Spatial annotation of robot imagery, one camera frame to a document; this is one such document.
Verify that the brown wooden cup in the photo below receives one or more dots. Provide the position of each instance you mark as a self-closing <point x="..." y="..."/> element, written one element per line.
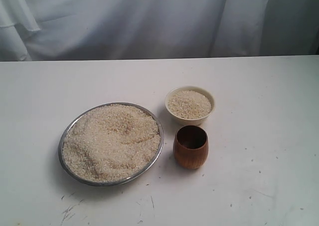
<point x="190" y="147"/>

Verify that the small cream rice bowl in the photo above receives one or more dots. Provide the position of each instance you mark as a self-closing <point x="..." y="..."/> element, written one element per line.
<point x="189" y="105"/>

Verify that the large metal rice plate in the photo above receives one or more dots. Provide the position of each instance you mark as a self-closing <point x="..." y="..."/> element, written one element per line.
<point x="111" y="144"/>

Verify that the white backdrop curtain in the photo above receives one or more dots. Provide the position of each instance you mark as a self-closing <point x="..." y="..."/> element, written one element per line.
<point x="32" y="30"/>

